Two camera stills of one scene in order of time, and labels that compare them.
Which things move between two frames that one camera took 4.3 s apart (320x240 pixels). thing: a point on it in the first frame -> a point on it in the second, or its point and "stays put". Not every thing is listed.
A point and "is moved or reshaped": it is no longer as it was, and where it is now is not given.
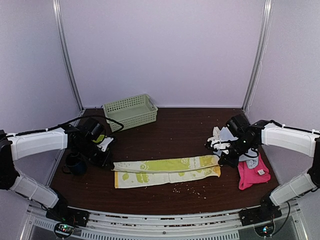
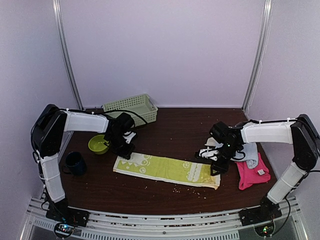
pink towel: (248, 176) stays put
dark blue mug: (75, 163) stays put
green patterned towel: (134, 173) is moved or reshaped
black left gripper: (102, 163) -> (126, 153)
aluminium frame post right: (259, 51) stays put
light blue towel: (250, 156) stays put
